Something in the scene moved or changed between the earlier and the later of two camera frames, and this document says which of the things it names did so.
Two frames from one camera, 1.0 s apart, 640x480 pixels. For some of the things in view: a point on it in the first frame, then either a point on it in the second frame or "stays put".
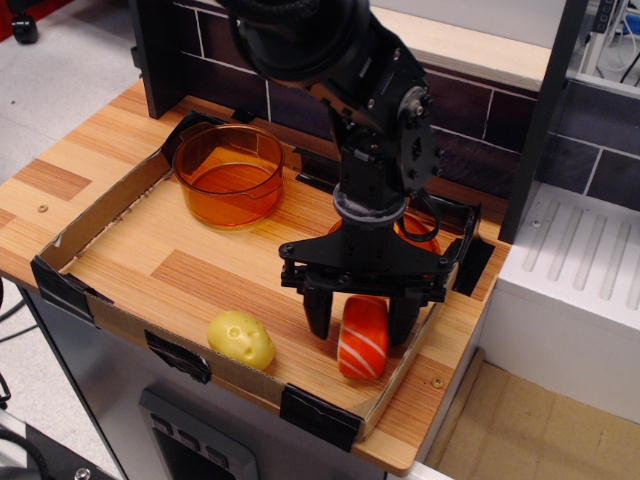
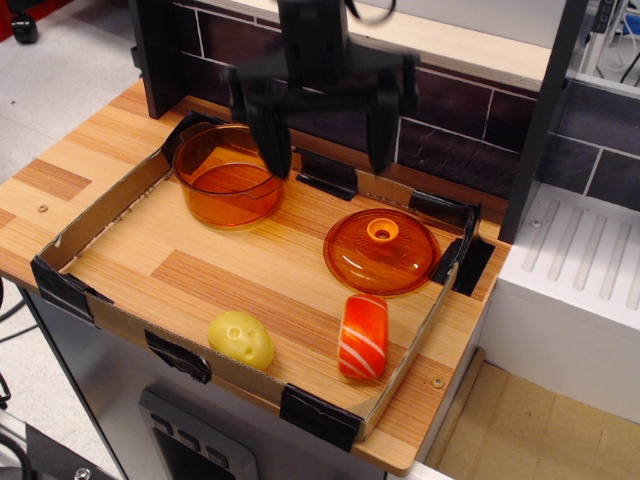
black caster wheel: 25,28 stays put
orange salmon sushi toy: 363,336 stays put
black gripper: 367,256 -> 320,60
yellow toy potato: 240,335 stays put
